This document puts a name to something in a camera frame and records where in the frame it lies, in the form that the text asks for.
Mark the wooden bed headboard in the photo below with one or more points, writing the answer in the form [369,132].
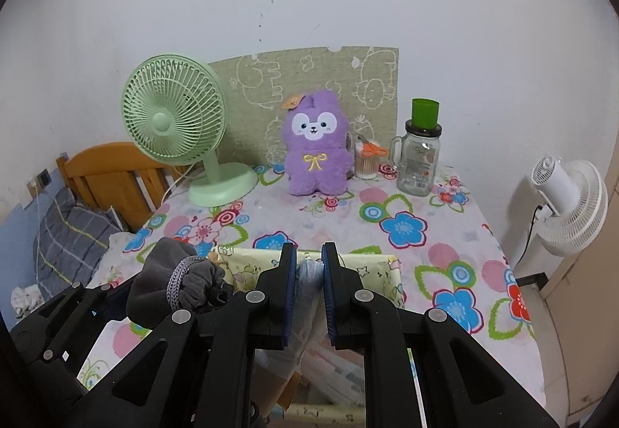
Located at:
[111,162]

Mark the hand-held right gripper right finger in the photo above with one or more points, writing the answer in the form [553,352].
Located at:
[328,297]

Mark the glass jar mug green lid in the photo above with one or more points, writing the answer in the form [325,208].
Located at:
[418,167]

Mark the floral tablecloth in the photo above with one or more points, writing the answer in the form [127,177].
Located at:
[411,263]

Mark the green desk fan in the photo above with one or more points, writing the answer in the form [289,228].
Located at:
[162,121]

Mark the green cartoon printed board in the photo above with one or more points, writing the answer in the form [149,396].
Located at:
[329,70]

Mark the white standing fan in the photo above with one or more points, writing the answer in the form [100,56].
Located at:
[575,210]

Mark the cotton swab container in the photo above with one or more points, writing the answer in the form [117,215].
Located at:
[366,168]

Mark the crumpled white cloth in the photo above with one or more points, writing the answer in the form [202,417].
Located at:
[26,302]

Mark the pink packet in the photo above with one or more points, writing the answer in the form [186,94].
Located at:
[333,370]

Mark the white packet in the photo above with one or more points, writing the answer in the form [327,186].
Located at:
[309,278]

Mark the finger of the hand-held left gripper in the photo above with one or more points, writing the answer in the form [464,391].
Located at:
[82,300]
[220,296]

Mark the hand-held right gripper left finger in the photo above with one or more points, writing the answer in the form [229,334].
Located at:
[291,297]

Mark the grey plaid pillow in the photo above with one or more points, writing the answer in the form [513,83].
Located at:
[72,234]

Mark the orange scissors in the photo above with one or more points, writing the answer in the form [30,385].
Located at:
[375,150]

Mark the purple plush toy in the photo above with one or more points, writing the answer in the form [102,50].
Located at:
[317,167]

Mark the yellow cartoon storage box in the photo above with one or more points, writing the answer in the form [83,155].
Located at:
[377,273]

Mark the black wall socket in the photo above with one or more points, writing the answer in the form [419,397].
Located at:
[44,177]

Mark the grey sock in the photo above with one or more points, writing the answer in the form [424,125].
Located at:
[154,273]

